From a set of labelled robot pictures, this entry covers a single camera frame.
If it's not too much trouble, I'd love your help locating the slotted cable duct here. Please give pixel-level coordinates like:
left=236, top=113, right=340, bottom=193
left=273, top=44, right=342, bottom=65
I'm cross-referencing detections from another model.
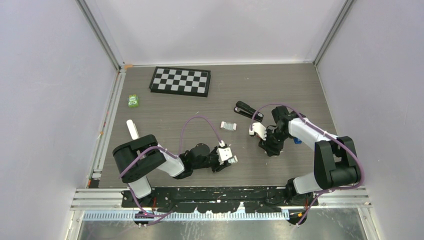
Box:
left=82, top=209, right=290, bottom=222

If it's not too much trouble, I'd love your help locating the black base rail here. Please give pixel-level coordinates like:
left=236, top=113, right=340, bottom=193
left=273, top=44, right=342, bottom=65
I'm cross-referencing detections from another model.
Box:
left=121, top=186, right=314, bottom=214

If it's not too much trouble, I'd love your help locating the blue stapler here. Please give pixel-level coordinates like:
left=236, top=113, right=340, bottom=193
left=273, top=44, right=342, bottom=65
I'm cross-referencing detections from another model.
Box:
left=293, top=137, right=302, bottom=145

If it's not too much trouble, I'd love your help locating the black stapler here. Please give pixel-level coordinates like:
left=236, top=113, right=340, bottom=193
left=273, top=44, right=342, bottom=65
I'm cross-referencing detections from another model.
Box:
left=233, top=100, right=264, bottom=122

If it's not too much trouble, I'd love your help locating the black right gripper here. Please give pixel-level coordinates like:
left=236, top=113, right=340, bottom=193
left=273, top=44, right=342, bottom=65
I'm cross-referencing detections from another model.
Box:
left=258, top=128, right=291, bottom=157

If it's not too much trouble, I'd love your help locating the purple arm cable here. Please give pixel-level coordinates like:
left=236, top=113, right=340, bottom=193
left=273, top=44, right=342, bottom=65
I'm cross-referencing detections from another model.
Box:
left=119, top=115, right=226, bottom=221
left=251, top=103, right=366, bottom=226

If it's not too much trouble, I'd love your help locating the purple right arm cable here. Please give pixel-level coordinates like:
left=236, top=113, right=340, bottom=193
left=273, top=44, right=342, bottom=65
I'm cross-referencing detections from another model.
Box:
left=251, top=103, right=366, bottom=226

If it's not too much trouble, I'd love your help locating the black white chessboard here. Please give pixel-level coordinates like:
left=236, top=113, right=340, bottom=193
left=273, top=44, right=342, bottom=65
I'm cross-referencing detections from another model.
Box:
left=149, top=66, right=212, bottom=98

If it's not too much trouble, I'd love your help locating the staple box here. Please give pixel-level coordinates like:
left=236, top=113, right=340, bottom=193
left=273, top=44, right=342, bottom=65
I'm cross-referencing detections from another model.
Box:
left=220, top=121, right=237, bottom=131

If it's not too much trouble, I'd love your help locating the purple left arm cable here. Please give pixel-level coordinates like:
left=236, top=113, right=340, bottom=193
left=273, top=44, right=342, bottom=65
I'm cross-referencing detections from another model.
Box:
left=119, top=115, right=226, bottom=221

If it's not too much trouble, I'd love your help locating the green toy block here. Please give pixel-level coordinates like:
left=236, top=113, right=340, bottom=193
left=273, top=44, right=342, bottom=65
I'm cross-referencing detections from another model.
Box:
left=127, top=94, right=139, bottom=108

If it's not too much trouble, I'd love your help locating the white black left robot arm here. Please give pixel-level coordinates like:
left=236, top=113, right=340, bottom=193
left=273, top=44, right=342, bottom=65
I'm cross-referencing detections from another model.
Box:
left=112, top=134, right=238, bottom=207

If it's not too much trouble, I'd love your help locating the white stapler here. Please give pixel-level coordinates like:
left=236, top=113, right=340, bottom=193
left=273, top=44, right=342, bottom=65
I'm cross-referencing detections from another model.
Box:
left=126, top=119, right=140, bottom=140

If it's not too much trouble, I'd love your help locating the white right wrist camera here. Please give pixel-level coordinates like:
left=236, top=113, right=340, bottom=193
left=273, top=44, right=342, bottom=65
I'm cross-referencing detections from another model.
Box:
left=248, top=122, right=267, bottom=141

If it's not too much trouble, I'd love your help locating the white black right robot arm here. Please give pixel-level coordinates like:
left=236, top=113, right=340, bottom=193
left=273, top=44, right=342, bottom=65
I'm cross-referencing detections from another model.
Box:
left=249, top=105, right=363, bottom=205

